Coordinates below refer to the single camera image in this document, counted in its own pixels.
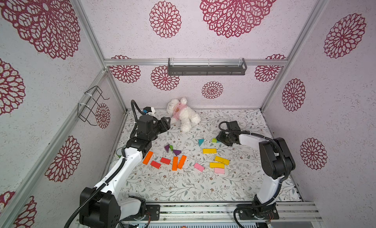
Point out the orange long block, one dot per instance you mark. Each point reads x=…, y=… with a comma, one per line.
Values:
x=175, y=163
x=181, y=162
x=148, y=158

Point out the magenta pink block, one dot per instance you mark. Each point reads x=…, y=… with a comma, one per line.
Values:
x=199, y=167

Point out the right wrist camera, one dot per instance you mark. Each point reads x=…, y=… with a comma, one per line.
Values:
x=233, y=126

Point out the black wire wall rack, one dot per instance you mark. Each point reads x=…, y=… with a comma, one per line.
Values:
x=85, y=109

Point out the left orange long block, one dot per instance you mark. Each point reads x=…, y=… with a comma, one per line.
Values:
x=148, y=158

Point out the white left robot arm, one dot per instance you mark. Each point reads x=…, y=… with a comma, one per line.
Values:
x=99, y=206

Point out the light pink block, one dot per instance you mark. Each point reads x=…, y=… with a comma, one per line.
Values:
x=219, y=170

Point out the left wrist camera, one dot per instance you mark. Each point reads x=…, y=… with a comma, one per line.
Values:
x=149, y=111

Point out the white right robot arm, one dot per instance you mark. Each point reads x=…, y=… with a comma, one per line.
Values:
x=277, y=164

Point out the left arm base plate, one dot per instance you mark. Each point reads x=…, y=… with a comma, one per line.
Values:
x=146, y=212

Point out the right orange long block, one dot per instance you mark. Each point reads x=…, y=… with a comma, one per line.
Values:
x=181, y=162

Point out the left red block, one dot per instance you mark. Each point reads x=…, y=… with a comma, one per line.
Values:
x=155, y=164

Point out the white teddy bear pink shirt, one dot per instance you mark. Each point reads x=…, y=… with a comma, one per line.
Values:
x=180, y=111

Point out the red block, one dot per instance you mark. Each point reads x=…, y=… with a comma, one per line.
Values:
x=155, y=164
x=165, y=161

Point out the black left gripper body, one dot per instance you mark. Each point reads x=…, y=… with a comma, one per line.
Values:
x=152, y=136

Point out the right purple triangle block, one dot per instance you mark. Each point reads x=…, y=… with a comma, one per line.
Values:
x=177, y=152

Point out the middle orange long block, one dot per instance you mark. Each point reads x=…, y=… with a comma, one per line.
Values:
x=175, y=163

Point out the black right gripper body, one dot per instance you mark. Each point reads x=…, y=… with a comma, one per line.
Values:
x=223, y=137

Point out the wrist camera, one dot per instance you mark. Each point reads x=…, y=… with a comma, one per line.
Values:
x=233, y=126
x=149, y=111

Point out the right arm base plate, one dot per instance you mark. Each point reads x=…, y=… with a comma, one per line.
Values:
x=268, y=212

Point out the grey wall shelf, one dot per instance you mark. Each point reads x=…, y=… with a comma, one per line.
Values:
x=208, y=69

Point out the teal triangle block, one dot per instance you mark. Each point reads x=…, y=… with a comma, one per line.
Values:
x=200, y=142

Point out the right red block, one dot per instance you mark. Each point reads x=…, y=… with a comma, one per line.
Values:
x=165, y=161

